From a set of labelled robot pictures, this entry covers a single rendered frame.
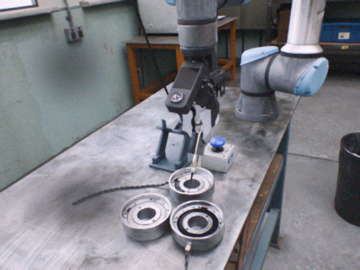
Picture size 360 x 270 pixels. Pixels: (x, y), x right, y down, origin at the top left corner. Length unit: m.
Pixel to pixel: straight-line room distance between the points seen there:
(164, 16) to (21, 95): 1.40
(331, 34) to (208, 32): 3.47
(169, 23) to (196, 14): 2.32
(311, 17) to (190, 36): 0.44
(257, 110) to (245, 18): 3.42
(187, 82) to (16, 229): 0.48
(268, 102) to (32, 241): 0.78
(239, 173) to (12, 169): 1.81
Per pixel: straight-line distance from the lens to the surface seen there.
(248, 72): 1.01
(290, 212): 1.90
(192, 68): 0.60
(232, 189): 0.73
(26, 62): 2.30
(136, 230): 0.60
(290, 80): 0.94
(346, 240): 1.83
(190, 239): 0.57
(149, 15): 2.99
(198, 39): 0.58
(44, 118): 2.41
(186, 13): 0.58
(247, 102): 1.04
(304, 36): 0.93
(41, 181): 0.89
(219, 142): 0.77
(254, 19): 4.37
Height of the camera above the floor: 1.25
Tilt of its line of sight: 28 degrees down
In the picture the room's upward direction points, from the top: 5 degrees counter-clockwise
